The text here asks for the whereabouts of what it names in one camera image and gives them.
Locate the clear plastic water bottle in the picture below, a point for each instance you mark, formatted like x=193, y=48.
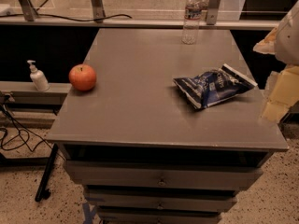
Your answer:
x=192, y=17

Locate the metal bracket post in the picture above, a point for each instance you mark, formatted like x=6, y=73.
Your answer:
x=28, y=10
x=212, y=12
x=98, y=10

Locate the black metal floor stand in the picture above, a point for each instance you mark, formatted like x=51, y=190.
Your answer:
x=43, y=192

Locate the grey drawer cabinet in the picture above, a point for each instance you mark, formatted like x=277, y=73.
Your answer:
x=141, y=152

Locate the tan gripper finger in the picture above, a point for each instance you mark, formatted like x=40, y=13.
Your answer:
x=267, y=45
x=281, y=93

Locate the right metal bracket post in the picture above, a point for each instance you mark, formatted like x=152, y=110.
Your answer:
x=212, y=12

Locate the left metal bracket post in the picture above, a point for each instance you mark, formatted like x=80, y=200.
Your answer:
x=28, y=10

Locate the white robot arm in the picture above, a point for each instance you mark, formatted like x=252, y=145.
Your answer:
x=283, y=43

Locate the red apple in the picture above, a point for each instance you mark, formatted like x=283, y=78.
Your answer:
x=82, y=77

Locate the middle metal bracket post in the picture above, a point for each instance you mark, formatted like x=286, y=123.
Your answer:
x=98, y=10

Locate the blue chip bag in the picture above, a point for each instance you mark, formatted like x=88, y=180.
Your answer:
x=214, y=87

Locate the white pump dispenser bottle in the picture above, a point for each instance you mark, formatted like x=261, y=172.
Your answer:
x=38, y=77

